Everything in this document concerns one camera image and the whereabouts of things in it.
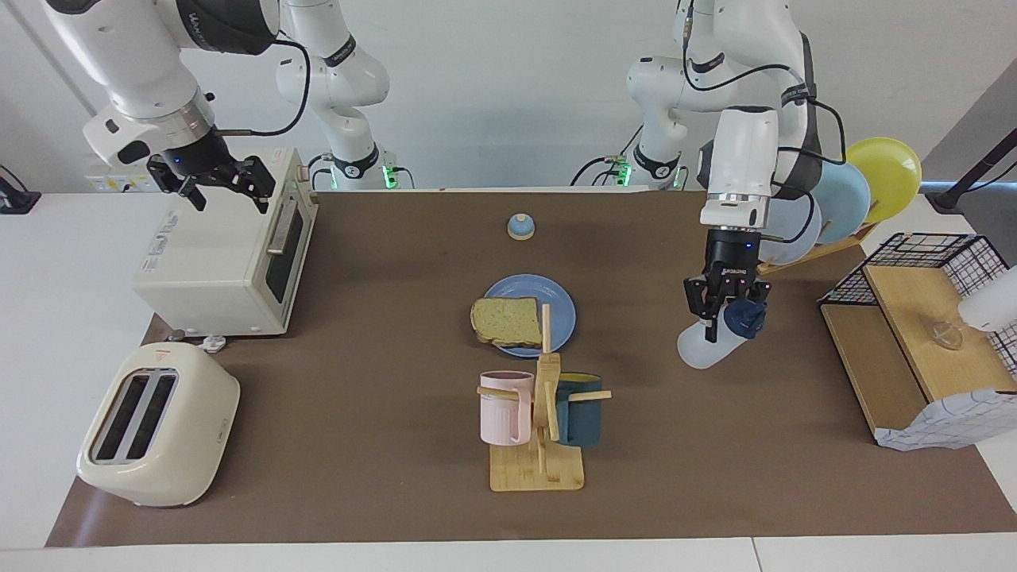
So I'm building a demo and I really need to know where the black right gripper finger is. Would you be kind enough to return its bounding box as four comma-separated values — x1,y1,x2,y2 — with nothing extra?
147,157,207,213
216,157,276,215

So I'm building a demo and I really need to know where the translucent squeeze bottle blue cap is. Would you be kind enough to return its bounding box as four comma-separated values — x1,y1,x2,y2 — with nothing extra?
677,298,768,371

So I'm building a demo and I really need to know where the toasted bread slice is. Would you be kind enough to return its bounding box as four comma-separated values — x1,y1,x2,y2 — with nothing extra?
470,296,543,348

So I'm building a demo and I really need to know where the pale grey plate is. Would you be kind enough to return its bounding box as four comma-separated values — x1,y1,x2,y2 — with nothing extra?
759,199,822,266

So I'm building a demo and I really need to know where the wooden plate rack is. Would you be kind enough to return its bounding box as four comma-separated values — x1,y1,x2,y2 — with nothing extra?
755,221,879,276

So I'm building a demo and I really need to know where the light blue plate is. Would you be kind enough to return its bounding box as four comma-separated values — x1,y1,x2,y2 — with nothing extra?
810,163,872,245

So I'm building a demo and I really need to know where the blue round plate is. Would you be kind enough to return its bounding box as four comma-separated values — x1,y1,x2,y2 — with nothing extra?
485,274,578,358

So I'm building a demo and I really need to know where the yellow plate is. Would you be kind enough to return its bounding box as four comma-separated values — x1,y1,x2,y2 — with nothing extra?
846,137,923,225

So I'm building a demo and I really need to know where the white toaster oven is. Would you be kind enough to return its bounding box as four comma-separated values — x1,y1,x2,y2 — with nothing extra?
131,147,319,338

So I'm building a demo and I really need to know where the black desk clamp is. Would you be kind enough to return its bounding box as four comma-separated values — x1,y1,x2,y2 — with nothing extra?
0,164,42,215

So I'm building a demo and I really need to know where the wooden two-tier shelf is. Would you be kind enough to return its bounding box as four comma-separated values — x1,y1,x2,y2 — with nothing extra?
820,265,1017,446

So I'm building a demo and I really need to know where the dark teal mug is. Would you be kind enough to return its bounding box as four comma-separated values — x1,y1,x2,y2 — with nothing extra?
554,372,605,447

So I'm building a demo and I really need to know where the clear glass cup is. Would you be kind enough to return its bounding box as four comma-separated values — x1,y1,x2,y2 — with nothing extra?
926,319,966,351

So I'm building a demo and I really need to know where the white cylindrical device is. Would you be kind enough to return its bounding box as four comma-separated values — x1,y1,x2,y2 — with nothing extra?
957,266,1017,332

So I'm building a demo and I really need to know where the white checked cloth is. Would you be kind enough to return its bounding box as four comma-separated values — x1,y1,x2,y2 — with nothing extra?
874,388,1017,452

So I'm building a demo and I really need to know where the pink ribbed mug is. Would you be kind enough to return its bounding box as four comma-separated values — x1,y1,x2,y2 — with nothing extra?
479,370,536,446

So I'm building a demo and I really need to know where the wooden mug tree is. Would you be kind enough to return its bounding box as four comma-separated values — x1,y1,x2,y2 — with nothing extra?
477,303,613,493

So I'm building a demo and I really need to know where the cream two-slot toaster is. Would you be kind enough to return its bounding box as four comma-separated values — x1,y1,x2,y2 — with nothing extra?
76,342,241,508

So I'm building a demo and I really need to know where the brown table mat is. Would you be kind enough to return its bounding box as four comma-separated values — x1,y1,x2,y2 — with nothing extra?
45,191,1017,547

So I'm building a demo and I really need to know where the white wall socket strip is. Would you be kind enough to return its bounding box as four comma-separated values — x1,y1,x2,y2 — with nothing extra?
83,153,172,193

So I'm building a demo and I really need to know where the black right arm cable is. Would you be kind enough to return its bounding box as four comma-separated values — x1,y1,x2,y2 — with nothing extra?
215,36,311,137

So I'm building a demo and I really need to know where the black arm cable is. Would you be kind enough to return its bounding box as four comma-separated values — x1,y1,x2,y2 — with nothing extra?
679,0,847,247
215,36,311,137

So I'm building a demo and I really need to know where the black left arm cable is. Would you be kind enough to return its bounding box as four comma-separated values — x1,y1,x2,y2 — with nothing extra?
679,0,847,247

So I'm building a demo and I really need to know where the toaster cable and plug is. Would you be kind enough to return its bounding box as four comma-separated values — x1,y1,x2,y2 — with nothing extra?
167,330,229,353

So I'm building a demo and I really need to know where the black wire basket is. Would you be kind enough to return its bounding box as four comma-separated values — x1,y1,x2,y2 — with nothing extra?
818,232,1017,374

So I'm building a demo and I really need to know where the black camera stand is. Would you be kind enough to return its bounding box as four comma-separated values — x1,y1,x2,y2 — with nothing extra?
922,127,1017,214

